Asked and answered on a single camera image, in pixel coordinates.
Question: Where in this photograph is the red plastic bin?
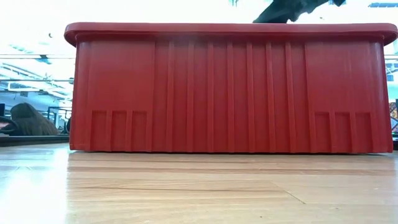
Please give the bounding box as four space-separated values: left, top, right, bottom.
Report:
63 21 398 155

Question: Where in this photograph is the black aluminium table frame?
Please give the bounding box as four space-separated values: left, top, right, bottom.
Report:
0 134 70 147

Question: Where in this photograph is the person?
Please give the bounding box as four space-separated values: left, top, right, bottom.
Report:
9 102 60 136

